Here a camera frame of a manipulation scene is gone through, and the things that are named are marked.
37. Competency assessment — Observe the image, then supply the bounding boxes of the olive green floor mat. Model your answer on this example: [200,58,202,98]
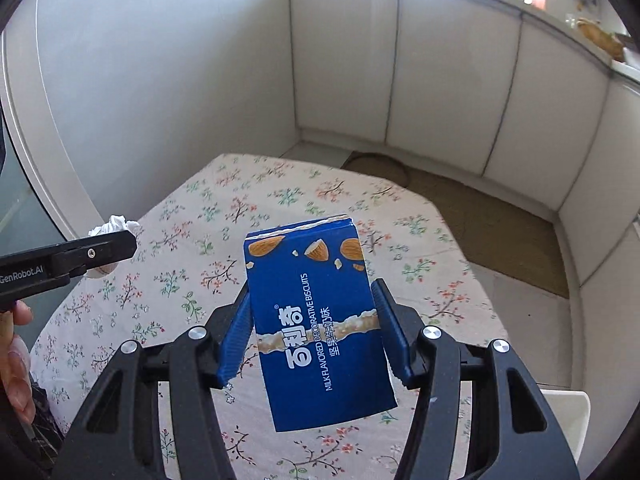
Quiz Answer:
[401,166,549,242]
[466,209,572,301]

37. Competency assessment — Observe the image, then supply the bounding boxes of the person's left hand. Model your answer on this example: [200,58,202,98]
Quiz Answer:
[0,301,38,427]

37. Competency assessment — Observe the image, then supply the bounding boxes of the wicker basket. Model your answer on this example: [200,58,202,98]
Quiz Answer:
[574,17,627,62]

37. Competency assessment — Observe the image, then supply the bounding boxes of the white trash bin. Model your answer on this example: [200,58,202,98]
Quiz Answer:
[537,387,591,480]

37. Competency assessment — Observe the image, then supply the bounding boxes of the floral tablecloth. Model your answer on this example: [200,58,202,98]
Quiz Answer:
[27,152,511,480]

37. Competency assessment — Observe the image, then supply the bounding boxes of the white tissue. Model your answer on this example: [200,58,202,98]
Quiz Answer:
[87,214,141,281]

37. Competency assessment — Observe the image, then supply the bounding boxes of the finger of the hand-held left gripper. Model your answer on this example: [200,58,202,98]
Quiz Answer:
[51,231,139,281]

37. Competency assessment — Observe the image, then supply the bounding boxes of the round brown mat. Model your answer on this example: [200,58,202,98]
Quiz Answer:
[342,152,410,187]

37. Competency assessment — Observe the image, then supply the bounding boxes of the white framed glass door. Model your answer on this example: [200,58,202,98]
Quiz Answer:
[0,25,97,262]

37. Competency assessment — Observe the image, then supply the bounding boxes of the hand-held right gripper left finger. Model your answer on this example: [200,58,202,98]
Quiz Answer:
[51,285,252,480]

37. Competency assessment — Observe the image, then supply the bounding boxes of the blue almond biscuit box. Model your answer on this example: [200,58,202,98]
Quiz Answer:
[243,216,399,432]

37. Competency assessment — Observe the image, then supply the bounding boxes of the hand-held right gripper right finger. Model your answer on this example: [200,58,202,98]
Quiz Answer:
[370,278,582,480]

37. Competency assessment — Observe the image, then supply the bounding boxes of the dark plaid clothing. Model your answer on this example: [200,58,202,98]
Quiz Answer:
[25,370,67,467]

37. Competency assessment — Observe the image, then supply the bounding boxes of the white kitchen cabinet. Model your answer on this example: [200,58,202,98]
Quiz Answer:
[287,0,640,396]

